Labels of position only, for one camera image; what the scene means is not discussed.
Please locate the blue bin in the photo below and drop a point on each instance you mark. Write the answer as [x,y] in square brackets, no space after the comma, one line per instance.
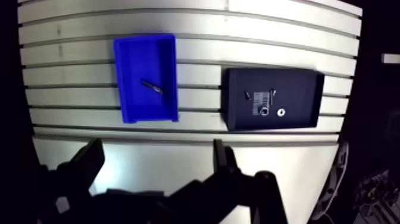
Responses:
[145,78]

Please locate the black tray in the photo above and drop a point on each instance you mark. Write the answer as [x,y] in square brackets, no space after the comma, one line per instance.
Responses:
[272,99]

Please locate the steel screw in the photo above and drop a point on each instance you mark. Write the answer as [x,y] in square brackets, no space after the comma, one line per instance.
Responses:
[247,95]

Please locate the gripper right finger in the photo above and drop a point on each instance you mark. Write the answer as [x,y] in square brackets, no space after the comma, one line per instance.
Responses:
[228,184]

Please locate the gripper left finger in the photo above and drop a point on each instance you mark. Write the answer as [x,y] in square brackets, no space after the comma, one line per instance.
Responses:
[84,165]

